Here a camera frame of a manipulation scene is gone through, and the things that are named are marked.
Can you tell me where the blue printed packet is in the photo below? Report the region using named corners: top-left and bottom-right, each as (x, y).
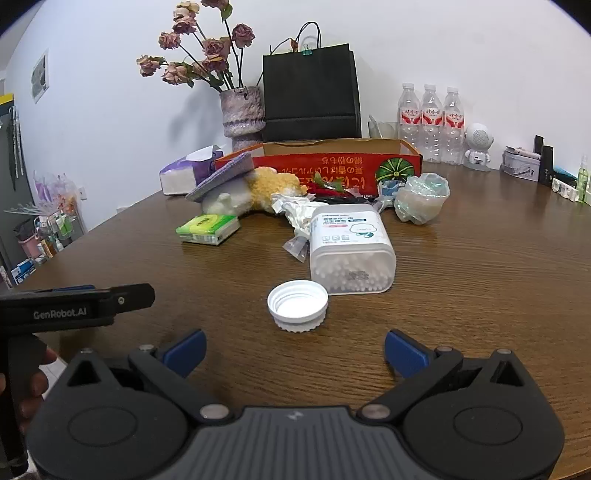
top-left (376, 179), bottom-right (402, 210)

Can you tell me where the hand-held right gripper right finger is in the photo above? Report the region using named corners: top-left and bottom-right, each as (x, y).
top-left (355, 329), bottom-right (527, 423)

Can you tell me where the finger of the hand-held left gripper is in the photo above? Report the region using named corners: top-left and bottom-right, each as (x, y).
top-left (110, 283), bottom-right (156, 320)

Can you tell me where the red artificial flower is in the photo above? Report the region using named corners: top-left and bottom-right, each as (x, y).
top-left (307, 172), bottom-right (346, 195)

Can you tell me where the wall picture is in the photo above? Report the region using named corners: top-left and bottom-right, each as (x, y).
top-left (31, 50), bottom-right (49, 103)

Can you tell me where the small white tin box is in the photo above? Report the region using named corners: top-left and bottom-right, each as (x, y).
top-left (501, 146), bottom-right (542, 182)

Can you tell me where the black paper bag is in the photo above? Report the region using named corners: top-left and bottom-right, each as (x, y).
top-left (262, 21), bottom-right (362, 143)

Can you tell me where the person's left hand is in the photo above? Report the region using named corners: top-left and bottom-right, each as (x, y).
top-left (18, 348), bottom-right (58, 435)

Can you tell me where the crumpled white wrapper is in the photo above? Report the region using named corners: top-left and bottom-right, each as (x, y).
top-left (270, 193), bottom-right (319, 236)

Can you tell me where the white plastic holder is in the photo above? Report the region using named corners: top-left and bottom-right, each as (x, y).
top-left (551, 178), bottom-right (580, 200)

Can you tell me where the purple mottled ceramic vase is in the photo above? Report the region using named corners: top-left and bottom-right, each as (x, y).
top-left (219, 86), bottom-right (266, 151)

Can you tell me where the clear cotton swab box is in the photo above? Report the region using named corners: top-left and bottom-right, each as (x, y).
top-left (308, 204), bottom-right (398, 295)

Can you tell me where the dark cabinet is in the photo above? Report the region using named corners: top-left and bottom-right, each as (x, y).
top-left (0, 92), bottom-right (26, 287)

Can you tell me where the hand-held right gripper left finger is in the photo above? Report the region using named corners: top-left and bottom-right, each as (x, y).
top-left (65, 329), bottom-right (234, 423)

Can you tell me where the green spray bottle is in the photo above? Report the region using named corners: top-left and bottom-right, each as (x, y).
top-left (576, 156), bottom-right (591, 204)

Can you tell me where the yellow white plush toy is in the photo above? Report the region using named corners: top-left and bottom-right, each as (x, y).
top-left (203, 167), bottom-right (308, 216)

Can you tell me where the white robot figurine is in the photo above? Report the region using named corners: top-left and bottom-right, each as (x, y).
top-left (462, 124), bottom-right (495, 172)

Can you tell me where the black cable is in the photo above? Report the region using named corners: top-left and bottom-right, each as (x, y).
top-left (316, 194), bottom-right (377, 206)

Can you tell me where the white plastic screw lid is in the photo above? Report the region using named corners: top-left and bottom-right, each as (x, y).
top-left (267, 280), bottom-right (329, 332)

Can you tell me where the clear glass cup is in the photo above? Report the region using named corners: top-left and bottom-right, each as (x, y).
top-left (368, 115), bottom-right (400, 139)

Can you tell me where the purple knitted cloth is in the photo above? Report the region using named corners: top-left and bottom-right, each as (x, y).
top-left (185, 153), bottom-right (254, 202)

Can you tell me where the dried rose bouquet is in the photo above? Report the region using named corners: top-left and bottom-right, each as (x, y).
top-left (136, 0), bottom-right (301, 93)

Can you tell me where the cluttered storage rack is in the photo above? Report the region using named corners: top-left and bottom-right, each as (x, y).
top-left (4, 171), bottom-right (88, 278)

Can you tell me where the green tissue packet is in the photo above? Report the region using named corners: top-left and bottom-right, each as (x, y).
top-left (175, 215), bottom-right (241, 245)

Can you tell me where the purple tissue pack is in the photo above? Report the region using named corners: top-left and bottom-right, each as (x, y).
top-left (159, 144), bottom-right (225, 197)

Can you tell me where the orange cardboard box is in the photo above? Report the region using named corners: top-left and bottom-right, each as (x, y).
top-left (215, 137), bottom-right (423, 197)

